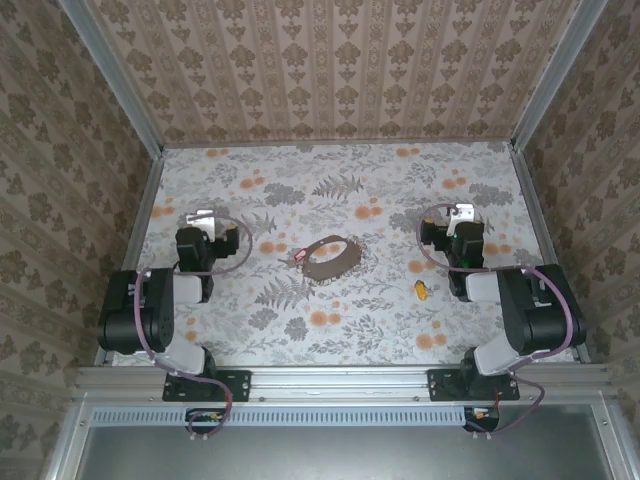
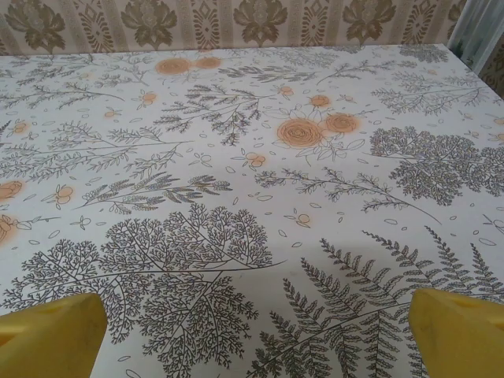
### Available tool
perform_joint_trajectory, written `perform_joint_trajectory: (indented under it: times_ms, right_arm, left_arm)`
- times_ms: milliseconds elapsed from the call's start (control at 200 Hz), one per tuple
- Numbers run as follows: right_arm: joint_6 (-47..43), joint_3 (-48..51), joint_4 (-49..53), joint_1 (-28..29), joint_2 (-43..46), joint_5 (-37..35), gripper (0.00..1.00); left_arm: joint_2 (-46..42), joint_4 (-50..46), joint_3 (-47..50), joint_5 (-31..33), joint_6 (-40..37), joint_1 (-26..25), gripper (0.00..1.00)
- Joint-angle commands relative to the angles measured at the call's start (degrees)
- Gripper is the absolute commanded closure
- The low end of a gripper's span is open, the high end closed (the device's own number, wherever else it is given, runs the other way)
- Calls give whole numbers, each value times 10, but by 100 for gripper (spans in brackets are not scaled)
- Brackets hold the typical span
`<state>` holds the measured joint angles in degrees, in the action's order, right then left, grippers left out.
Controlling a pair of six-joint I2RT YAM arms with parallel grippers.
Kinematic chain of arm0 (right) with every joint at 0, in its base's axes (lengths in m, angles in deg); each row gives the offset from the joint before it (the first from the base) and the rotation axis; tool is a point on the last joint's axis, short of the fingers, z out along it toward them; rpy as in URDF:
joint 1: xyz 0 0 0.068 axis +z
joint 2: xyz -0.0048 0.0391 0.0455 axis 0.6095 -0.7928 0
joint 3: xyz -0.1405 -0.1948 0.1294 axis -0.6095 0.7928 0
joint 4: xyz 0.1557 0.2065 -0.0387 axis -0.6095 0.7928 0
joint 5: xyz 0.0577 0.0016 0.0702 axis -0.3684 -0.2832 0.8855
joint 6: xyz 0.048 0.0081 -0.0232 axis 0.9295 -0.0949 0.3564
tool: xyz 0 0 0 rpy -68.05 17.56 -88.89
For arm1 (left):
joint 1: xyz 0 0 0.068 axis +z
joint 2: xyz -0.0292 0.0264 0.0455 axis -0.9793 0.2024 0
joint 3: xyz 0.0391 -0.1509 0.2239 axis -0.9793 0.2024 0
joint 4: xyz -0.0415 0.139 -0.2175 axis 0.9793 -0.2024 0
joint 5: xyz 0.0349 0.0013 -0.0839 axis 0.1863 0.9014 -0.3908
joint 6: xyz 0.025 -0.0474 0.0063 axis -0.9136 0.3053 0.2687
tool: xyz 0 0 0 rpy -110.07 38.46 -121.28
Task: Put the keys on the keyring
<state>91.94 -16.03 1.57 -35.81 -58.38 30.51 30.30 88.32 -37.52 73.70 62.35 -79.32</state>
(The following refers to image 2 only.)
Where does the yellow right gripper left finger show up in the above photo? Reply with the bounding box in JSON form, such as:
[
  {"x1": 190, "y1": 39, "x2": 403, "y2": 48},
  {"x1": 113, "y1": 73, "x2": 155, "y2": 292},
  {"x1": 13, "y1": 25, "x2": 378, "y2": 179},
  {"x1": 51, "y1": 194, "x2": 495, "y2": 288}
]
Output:
[{"x1": 0, "y1": 292, "x2": 108, "y2": 378}]

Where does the white floral tablecloth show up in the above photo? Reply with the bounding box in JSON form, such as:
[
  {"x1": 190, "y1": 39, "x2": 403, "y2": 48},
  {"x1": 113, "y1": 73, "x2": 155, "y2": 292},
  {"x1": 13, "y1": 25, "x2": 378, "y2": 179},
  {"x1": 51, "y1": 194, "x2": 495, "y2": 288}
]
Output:
[{"x1": 0, "y1": 43, "x2": 504, "y2": 378}]

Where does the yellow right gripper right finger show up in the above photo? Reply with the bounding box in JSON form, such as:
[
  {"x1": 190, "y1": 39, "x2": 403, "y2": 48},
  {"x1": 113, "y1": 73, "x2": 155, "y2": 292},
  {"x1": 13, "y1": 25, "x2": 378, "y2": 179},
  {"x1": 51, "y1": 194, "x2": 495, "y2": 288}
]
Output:
[{"x1": 408, "y1": 287, "x2": 504, "y2": 378}]

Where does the aluminium frame post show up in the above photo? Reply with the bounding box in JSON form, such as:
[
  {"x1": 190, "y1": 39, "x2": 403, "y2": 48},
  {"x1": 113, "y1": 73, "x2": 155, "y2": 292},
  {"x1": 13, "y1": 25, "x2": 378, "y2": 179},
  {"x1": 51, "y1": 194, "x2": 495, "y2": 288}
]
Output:
[{"x1": 448, "y1": 0, "x2": 489, "y2": 76}]

